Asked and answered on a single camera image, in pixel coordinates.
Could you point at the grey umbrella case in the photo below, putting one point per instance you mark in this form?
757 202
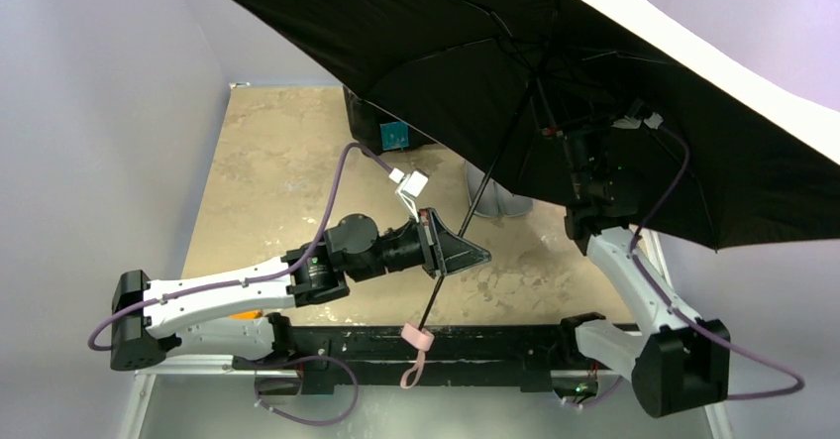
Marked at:
495 200

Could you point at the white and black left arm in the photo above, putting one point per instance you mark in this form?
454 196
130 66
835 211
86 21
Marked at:
158 319

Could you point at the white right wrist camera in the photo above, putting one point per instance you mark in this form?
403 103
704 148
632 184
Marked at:
654 121

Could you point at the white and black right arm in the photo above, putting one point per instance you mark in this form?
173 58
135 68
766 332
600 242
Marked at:
678 361

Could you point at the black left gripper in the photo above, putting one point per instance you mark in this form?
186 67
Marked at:
429 243

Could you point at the orange object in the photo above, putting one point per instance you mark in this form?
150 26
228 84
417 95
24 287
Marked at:
248 315

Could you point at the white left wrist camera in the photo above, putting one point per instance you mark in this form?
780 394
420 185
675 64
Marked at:
409 186

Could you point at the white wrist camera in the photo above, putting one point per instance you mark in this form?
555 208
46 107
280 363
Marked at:
409 186
654 121

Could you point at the pink and black folding umbrella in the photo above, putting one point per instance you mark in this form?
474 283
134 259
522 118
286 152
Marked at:
527 90

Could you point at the black plastic toolbox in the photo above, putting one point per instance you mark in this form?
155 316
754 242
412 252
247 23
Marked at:
379 131

